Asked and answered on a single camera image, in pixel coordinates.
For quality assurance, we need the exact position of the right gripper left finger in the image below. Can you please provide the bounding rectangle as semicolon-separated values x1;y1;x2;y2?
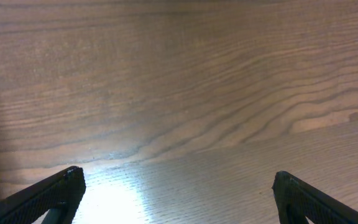
0;166;86;224

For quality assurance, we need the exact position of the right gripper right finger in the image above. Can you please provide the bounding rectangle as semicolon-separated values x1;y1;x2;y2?
272;171;358;224

